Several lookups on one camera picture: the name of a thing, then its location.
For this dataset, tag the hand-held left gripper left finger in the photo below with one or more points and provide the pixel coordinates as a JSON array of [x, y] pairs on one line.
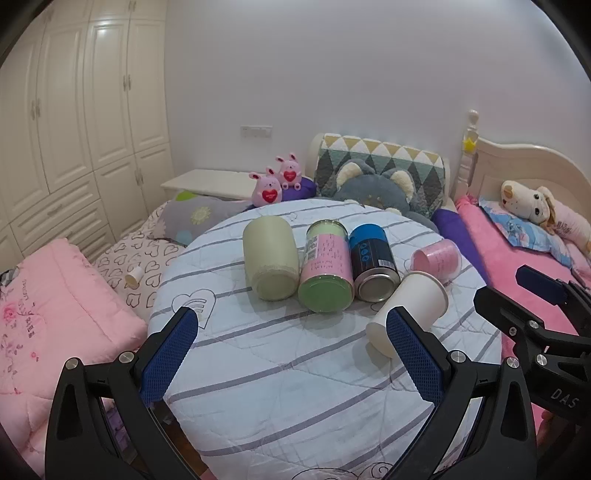
[[164, 357]]

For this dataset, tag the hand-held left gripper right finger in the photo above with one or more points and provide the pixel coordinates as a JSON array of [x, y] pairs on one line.
[[415, 357]]

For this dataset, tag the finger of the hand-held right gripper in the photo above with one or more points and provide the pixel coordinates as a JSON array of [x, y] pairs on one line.
[[540, 284], [501, 314]]

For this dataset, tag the white paper cup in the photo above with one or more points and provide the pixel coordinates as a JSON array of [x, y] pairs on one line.
[[415, 295]]

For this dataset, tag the pink cup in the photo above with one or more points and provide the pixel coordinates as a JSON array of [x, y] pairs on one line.
[[436, 261]]

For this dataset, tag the small white cup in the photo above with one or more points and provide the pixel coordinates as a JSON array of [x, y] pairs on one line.
[[134, 277]]

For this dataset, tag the pale green cup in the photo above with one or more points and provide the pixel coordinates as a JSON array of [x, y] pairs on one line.
[[269, 254]]

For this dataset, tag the blue cartoon pillow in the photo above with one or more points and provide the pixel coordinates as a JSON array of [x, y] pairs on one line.
[[521, 226]]

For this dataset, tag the dog plush toy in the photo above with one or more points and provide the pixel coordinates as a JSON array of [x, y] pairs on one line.
[[535, 203]]

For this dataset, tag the purple blanket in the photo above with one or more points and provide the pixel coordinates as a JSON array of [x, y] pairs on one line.
[[455, 230]]

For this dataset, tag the heart patterned sheet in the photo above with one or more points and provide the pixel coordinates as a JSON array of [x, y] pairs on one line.
[[138, 256]]

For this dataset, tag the blue and black can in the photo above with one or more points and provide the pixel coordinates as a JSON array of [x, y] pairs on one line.
[[369, 258]]

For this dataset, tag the pink blanket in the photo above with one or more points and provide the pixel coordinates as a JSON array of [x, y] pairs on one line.
[[60, 314]]

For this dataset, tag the cream bed headboard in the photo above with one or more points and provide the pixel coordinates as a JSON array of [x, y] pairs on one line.
[[508, 161]]

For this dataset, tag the green and pink can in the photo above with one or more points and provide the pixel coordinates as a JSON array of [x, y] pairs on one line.
[[325, 263]]

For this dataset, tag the grey flower pillow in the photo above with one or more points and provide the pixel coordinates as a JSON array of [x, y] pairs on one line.
[[203, 217]]

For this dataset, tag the triangle pattern pillow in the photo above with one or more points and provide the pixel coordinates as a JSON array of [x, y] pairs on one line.
[[415, 166]]

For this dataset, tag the grey bear cushion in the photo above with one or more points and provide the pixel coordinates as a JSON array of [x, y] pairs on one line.
[[374, 189]]

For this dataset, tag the white nightstand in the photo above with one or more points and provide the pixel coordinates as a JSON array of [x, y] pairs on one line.
[[207, 181]]

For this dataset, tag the pink bunny toy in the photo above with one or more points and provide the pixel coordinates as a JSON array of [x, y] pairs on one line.
[[290, 173], [268, 189]]

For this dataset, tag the purple cushion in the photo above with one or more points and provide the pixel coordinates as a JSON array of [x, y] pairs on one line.
[[304, 189]]

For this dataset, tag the white wardrobe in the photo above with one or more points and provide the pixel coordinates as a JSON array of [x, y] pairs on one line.
[[83, 120]]

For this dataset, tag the white wall socket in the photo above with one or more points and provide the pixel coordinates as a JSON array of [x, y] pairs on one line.
[[256, 131]]

